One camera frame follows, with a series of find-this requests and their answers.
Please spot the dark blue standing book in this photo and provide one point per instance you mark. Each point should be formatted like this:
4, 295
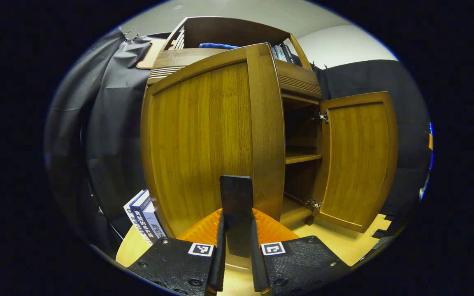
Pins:
141, 213

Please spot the folded blue cloth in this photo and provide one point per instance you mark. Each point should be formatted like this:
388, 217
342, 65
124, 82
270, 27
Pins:
218, 45

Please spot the black backdrop cloth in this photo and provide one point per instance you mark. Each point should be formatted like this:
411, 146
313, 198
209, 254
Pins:
113, 123

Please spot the pale blue standing book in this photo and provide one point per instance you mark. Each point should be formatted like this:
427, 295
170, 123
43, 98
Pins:
155, 225

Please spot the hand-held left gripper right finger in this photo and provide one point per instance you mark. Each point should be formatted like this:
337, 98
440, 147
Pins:
257, 271

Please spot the wooden shoe cabinet door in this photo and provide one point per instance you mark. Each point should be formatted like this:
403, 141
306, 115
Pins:
204, 144
356, 156

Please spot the wooden double-door shoe cabinet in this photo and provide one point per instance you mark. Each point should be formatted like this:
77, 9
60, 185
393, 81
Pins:
298, 84

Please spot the silver door hinge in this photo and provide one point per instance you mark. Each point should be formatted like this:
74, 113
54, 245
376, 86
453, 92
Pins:
315, 203
323, 117

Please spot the wooden inner shelf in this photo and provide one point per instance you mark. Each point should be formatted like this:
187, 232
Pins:
303, 157

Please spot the computer monitor screen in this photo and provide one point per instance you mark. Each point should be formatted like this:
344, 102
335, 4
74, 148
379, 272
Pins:
430, 142

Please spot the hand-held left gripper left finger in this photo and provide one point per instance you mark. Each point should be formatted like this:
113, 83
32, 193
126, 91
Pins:
219, 267

